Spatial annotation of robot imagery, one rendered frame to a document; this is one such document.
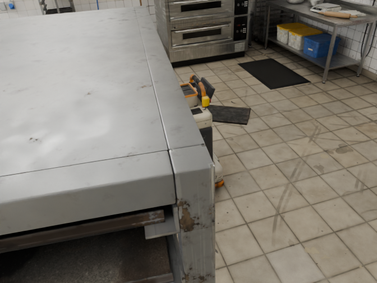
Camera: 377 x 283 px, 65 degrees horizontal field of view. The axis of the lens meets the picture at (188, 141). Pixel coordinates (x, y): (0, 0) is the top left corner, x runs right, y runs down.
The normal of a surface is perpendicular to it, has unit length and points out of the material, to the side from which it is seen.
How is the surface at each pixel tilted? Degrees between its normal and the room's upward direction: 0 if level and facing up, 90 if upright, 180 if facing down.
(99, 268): 0
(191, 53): 91
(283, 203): 0
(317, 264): 0
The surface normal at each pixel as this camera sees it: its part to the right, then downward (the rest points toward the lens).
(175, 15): 0.29, 0.53
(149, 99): -0.05, -0.82
